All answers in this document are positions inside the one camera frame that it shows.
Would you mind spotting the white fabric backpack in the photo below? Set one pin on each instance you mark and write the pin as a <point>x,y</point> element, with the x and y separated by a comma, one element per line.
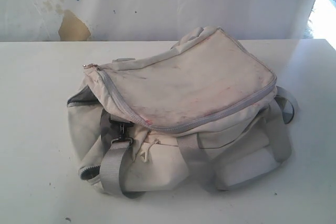
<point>206,109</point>

